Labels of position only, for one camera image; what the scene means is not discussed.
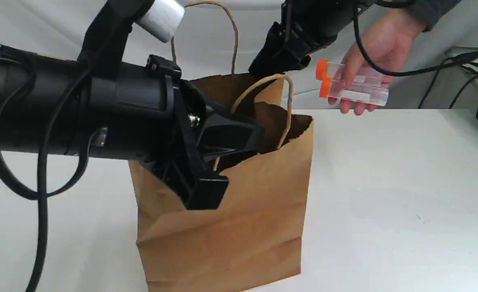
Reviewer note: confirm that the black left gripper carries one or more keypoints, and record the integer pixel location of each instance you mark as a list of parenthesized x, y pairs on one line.
[(153, 107)]

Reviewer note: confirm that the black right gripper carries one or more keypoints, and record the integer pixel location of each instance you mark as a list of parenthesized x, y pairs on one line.
[(305, 26)]

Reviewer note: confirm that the orange-capped clear tube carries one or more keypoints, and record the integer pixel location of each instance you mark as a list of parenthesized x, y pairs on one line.
[(370, 95), (335, 71)]

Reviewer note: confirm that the brown paper shopping bag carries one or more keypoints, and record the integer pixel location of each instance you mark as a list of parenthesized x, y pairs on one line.
[(254, 237)]

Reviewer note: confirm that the dark grey sleeved forearm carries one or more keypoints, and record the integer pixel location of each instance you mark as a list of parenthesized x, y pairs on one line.
[(428, 12)]

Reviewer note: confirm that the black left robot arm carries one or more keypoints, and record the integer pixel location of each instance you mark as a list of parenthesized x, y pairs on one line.
[(99, 106)]

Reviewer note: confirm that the white cylinder on arm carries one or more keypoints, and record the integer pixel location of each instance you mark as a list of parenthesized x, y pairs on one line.
[(161, 19)]

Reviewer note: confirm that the person's bare hand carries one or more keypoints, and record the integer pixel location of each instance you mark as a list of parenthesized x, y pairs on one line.
[(388, 43)]

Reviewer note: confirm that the grey draped backdrop cloth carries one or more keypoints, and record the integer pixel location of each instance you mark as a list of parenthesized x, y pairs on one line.
[(205, 40)]

